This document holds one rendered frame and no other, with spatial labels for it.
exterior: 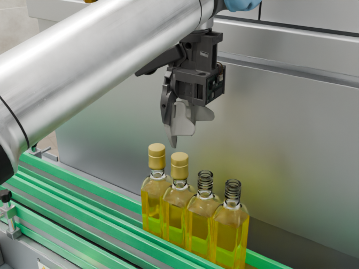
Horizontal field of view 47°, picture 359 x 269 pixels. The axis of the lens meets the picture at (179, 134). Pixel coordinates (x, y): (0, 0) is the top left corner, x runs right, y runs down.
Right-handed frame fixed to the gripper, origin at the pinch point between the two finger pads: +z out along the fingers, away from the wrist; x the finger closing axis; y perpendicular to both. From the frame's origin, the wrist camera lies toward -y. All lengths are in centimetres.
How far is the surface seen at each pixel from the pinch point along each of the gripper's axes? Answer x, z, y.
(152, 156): -1.2, 6.1, -5.6
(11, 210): -14.3, 24.7, -37.6
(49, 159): 15, 33, -60
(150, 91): 15.5, 0.6, -18.5
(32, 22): 177, 45, -269
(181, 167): -1.2, 6.3, 1.3
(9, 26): 159, 46, -277
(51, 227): -13.2, 24.9, -25.4
